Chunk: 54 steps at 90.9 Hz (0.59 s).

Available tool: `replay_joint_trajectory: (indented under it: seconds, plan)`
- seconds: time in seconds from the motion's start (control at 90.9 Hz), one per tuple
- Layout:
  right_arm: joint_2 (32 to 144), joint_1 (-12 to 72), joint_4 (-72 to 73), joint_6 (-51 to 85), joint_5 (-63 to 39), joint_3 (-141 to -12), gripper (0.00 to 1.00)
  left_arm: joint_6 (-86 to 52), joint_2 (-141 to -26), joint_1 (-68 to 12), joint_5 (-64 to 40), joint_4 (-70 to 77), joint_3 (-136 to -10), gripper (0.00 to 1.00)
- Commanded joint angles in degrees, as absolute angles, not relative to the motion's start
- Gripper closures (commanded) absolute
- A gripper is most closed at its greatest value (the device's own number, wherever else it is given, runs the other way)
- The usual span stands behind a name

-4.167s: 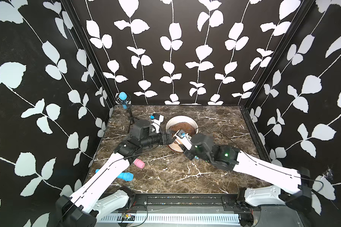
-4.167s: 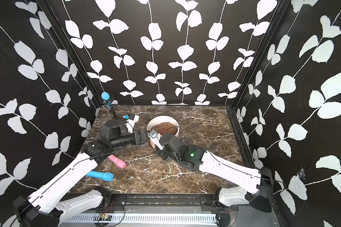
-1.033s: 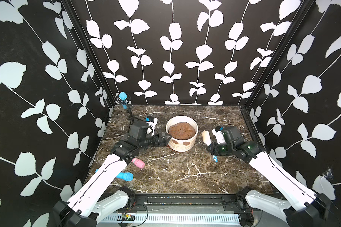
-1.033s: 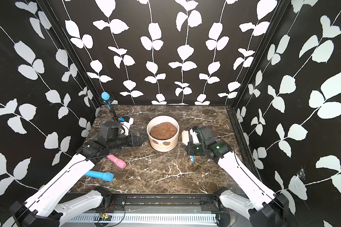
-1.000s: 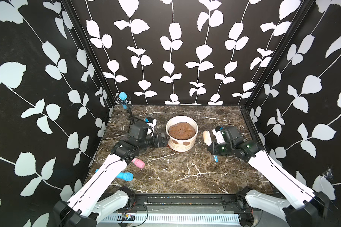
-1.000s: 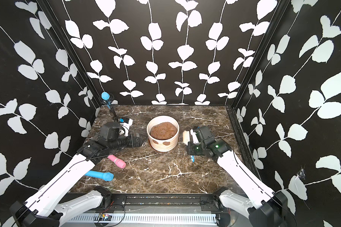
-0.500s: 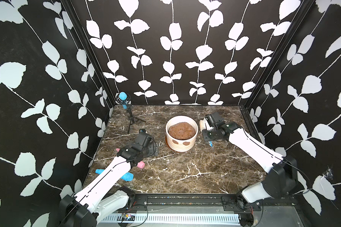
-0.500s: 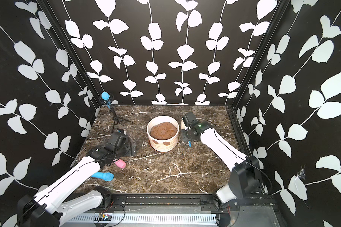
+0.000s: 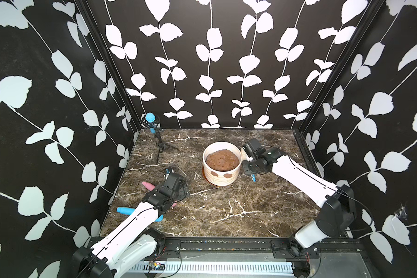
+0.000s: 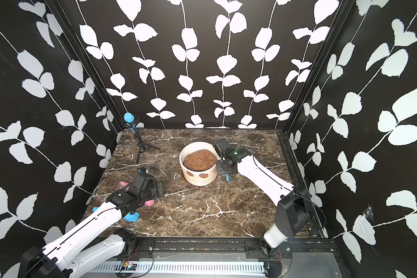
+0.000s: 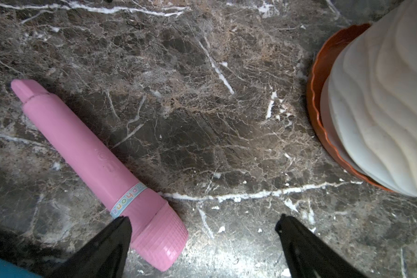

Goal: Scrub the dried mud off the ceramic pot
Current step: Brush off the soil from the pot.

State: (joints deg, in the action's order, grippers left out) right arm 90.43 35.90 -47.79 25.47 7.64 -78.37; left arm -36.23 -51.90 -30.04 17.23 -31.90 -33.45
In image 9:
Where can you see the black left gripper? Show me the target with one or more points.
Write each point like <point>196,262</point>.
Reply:
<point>182,193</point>

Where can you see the blue silicone bottle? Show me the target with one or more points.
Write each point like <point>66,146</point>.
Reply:
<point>129,211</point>

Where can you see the white slotted cable duct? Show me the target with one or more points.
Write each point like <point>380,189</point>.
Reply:
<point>221,268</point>

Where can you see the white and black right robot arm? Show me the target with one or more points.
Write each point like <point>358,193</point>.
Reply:
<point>337,203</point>

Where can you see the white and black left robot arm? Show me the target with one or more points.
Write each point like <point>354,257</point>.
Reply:
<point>132,241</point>

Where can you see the terracotta saucer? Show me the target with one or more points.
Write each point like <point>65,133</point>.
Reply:
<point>204,175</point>

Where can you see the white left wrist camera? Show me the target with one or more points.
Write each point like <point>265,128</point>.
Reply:
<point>167,172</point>

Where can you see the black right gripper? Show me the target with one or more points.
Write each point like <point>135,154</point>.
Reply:
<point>245,169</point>

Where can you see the pink silicone bottle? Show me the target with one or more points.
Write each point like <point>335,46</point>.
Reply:
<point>147,186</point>

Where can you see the small green circuit board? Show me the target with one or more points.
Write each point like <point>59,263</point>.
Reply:
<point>156,266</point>

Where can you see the blue microphone on tripod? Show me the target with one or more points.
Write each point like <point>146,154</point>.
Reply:
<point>152,121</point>

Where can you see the white ceramic pot with mud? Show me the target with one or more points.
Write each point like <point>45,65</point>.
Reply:
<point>222,162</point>

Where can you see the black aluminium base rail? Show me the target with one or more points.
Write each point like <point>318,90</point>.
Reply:
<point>277,247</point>

